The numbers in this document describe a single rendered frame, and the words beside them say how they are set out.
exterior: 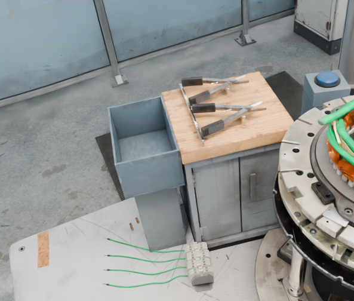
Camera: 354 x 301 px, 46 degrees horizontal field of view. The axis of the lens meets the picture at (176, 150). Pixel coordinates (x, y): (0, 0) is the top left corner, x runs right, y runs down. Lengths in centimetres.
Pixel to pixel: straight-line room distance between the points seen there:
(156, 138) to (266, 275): 34
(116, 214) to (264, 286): 38
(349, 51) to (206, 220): 51
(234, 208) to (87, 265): 33
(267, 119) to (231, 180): 13
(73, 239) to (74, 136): 164
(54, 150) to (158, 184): 184
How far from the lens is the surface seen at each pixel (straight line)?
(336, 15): 294
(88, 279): 91
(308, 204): 56
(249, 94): 79
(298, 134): 66
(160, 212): 82
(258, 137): 70
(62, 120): 275
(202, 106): 72
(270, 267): 85
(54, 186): 230
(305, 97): 92
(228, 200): 80
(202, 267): 83
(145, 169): 70
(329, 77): 88
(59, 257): 97
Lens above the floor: 152
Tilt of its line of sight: 41 degrees down
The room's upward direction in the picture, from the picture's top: 9 degrees counter-clockwise
